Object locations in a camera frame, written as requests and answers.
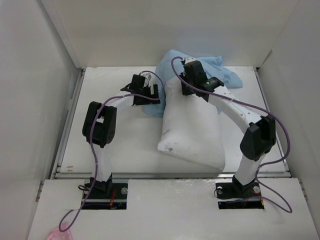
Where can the pink plastic bag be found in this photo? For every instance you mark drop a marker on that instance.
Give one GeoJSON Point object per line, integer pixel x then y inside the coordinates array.
{"type": "Point", "coordinates": [56, 234]}

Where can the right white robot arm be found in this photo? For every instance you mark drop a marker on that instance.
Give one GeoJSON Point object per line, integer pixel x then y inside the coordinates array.
{"type": "Point", "coordinates": [259, 132]}

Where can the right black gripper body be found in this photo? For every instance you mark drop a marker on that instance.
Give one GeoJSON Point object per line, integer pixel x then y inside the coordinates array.
{"type": "Point", "coordinates": [186, 89]}

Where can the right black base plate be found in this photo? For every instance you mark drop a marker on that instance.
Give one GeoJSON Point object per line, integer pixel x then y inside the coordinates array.
{"type": "Point", "coordinates": [230, 190]}

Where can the white pillow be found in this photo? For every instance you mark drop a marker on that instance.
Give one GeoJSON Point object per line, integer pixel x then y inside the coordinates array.
{"type": "Point", "coordinates": [196, 138]}

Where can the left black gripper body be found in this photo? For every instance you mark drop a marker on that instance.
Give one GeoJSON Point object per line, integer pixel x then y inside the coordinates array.
{"type": "Point", "coordinates": [146, 92]}

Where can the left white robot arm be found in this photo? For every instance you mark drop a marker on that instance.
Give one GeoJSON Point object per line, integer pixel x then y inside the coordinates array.
{"type": "Point", "coordinates": [99, 127]}

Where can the light blue pillowcase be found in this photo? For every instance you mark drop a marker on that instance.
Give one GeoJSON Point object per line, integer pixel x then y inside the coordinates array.
{"type": "Point", "coordinates": [170, 67]}

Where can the aluminium front rail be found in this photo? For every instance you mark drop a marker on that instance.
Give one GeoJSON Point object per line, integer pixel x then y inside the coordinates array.
{"type": "Point", "coordinates": [58, 175]}

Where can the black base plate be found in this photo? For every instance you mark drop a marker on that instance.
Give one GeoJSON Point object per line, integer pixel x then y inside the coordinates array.
{"type": "Point", "coordinates": [230, 190]}
{"type": "Point", "coordinates": [117, 190]}

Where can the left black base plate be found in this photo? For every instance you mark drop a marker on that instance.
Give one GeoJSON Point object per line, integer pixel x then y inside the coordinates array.
{"type": "Point", "coordinates": [117, 190]}

